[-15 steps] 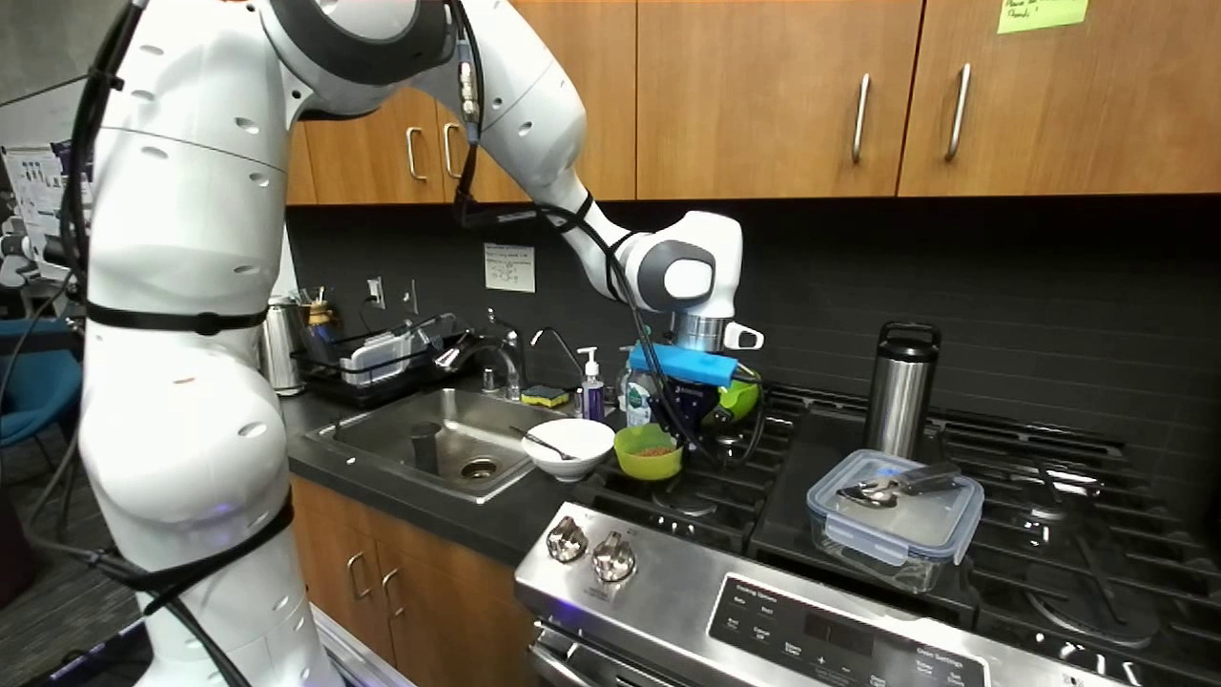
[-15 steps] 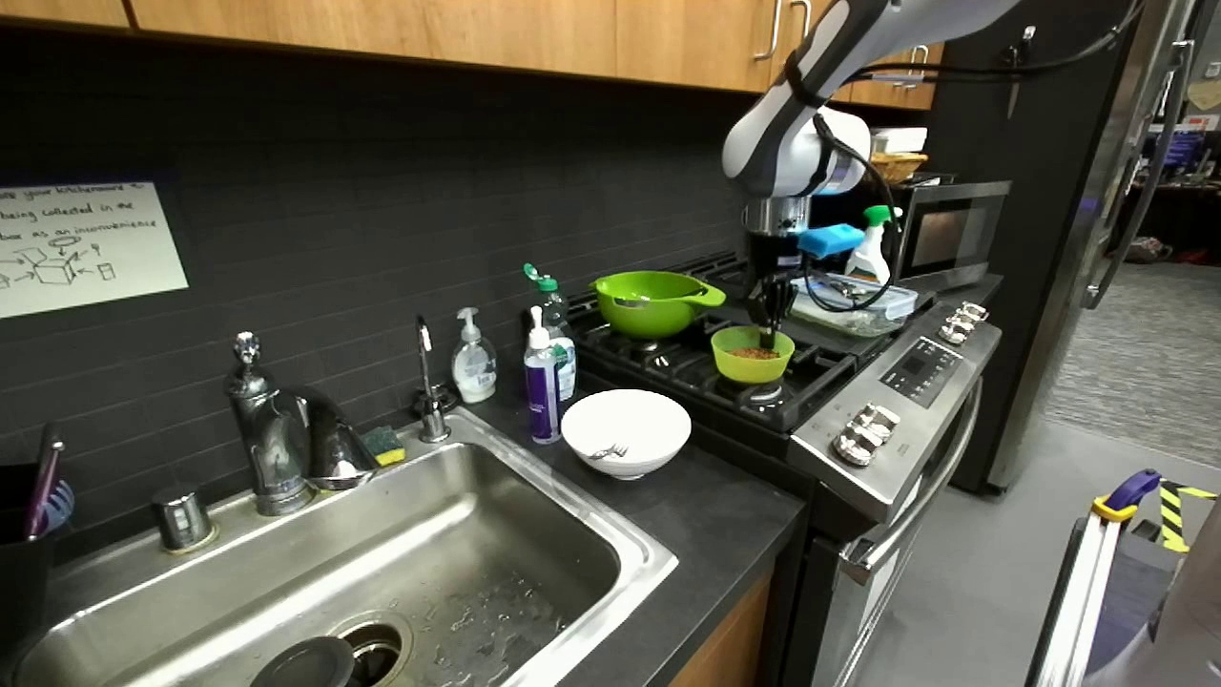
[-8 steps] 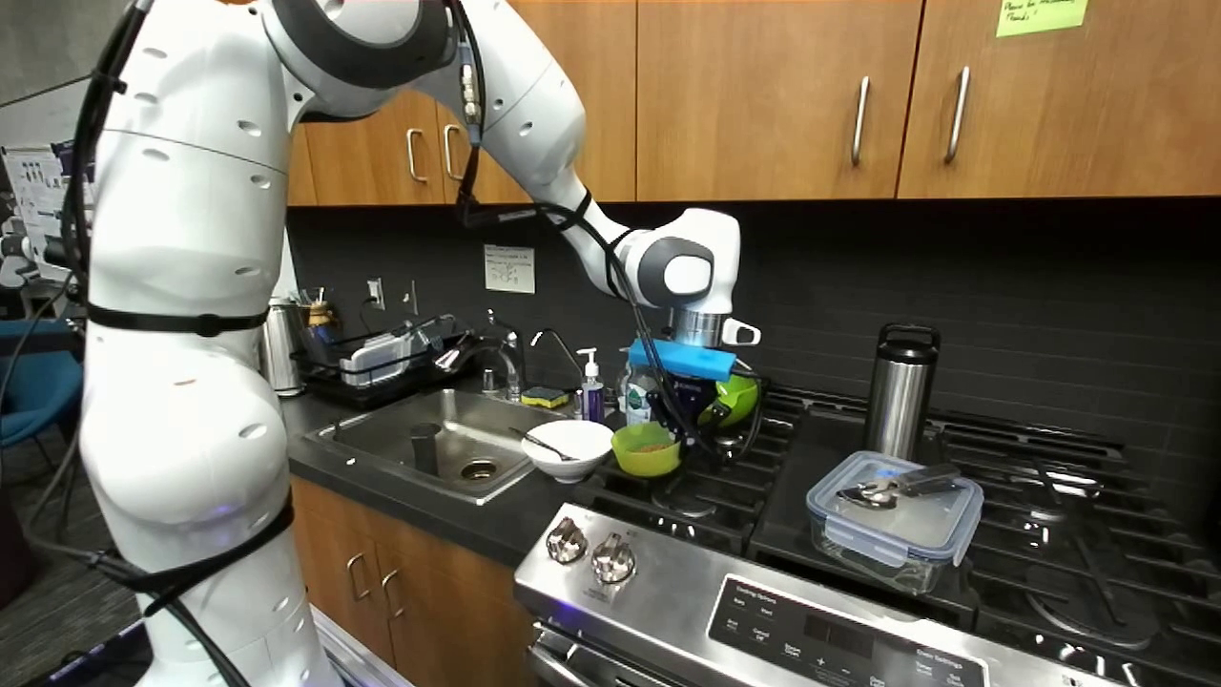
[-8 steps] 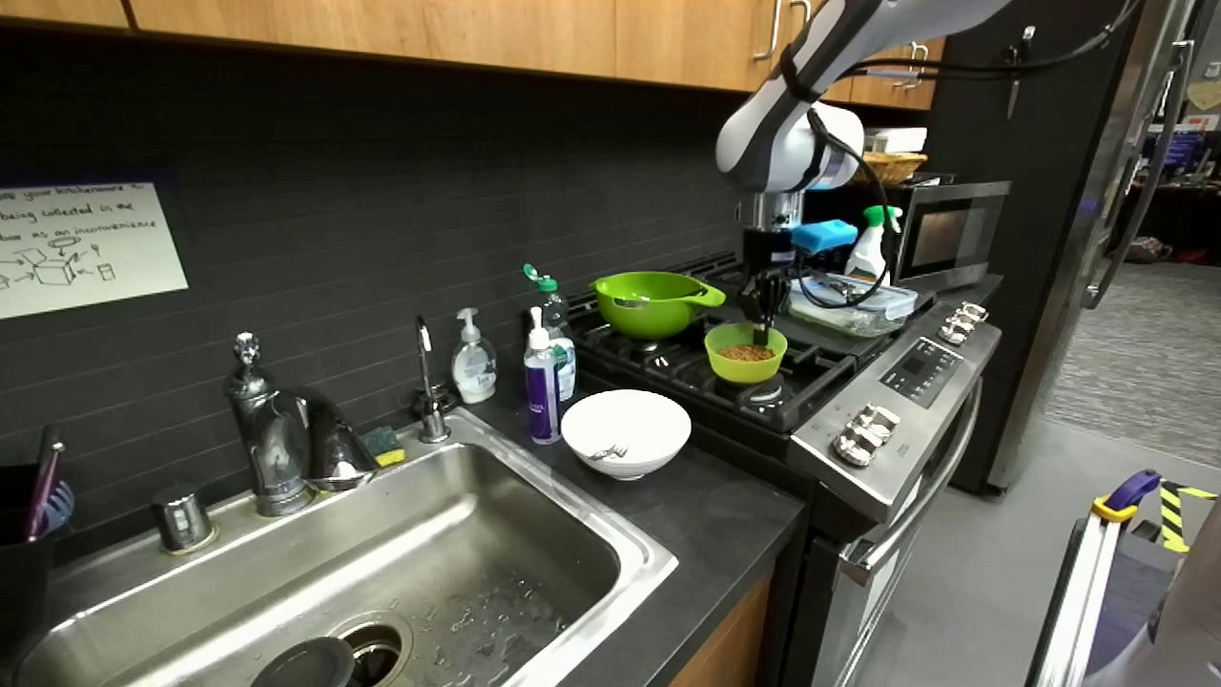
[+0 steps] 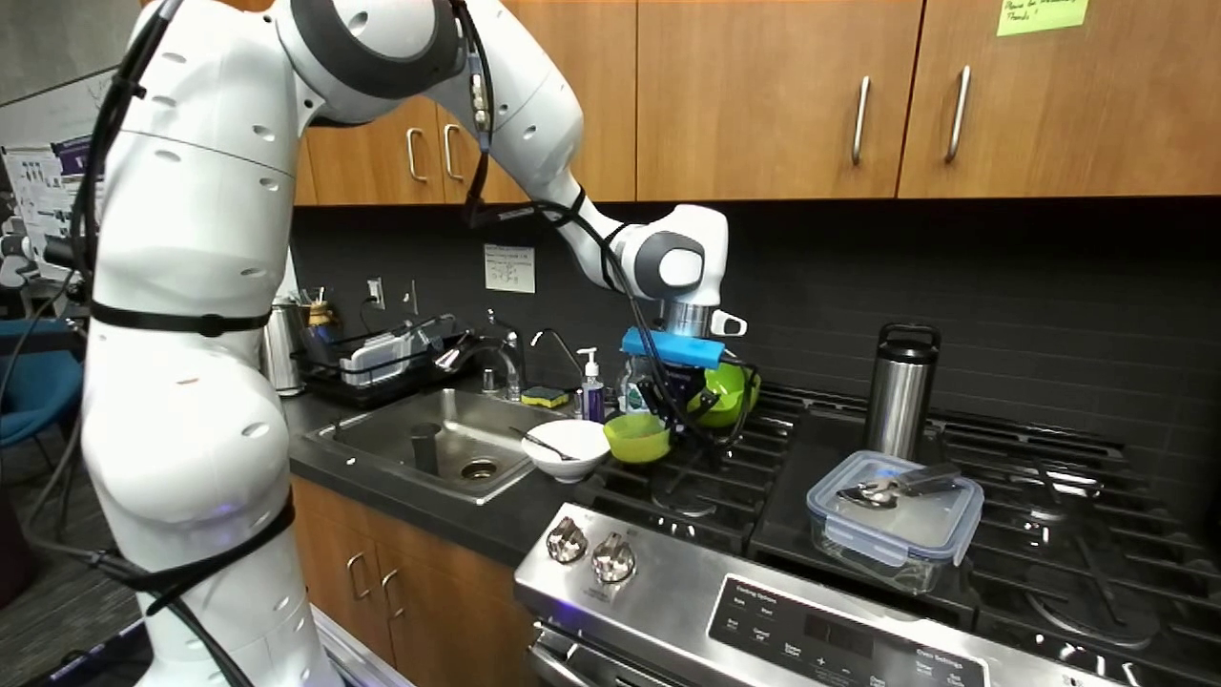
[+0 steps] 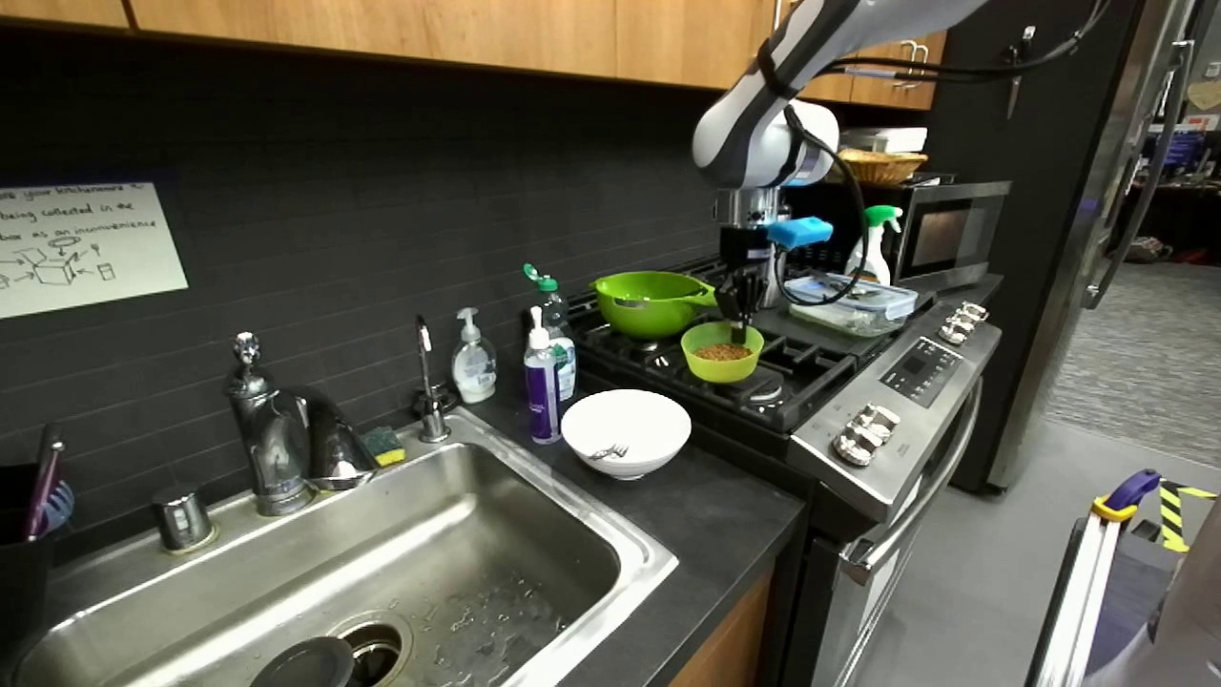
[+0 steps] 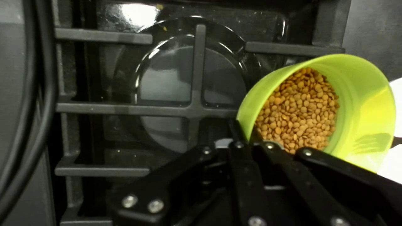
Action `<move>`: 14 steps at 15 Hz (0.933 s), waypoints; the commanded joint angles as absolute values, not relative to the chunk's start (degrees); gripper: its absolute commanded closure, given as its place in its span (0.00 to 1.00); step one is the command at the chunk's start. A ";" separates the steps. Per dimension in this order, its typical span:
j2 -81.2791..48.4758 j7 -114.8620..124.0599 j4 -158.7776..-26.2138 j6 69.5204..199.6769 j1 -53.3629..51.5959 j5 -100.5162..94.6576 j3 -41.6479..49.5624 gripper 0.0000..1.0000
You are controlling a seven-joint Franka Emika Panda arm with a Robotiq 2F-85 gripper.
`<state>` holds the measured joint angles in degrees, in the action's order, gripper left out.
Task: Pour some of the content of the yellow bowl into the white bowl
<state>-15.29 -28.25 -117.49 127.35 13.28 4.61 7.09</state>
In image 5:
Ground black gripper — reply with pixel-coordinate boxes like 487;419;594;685
645;364;716;443

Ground small yellow-green bowl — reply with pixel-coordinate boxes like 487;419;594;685
599;409;676;471

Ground large green bowl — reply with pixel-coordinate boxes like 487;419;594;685
683;360;766;437

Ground white bowl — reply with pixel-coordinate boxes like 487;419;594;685
518;415;613;487

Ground green-capped dish soap bottle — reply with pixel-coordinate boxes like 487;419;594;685
618;360;660;419

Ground purple pump bottle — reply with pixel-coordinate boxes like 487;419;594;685
574;342;613;424

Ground silver stove knob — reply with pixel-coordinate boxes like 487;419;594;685
592;533;641;588
541;514;592;569

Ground chrome faucet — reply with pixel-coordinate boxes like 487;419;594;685
434;335;527;406

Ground dark metal utensil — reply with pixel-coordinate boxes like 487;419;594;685
838;465;968;514

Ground stainless steel gas stove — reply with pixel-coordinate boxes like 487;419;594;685
510;379;1221;687

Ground stainless steel thermos bottle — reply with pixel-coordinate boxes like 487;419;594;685
866;322;947;461

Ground glass container with blue lid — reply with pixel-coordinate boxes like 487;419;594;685
800;445;990;596

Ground stainless steel sink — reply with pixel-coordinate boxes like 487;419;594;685
317;381;565;513

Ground white dish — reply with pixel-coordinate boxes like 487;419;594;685
340;331;421;384

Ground black dish rack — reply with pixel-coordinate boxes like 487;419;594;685
300;325;452;411

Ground wooden base cabinet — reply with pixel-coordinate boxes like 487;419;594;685
290;473;541;687

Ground small yellow-capped bottle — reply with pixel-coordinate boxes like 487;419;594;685
300;285;345;368

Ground stainless steel electric kettle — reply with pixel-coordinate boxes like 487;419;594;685
258;299;307;401

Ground green sticky note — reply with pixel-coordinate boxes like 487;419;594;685
995;0;1095;38

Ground blue chair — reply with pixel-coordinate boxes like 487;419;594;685
0;318;89;452

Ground white wall outlet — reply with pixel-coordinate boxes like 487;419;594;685
480;242;541;299

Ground wooden wall cabinets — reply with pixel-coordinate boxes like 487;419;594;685
290;0;1221;211

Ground printed wall poster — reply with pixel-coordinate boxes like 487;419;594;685
0;135;97;260

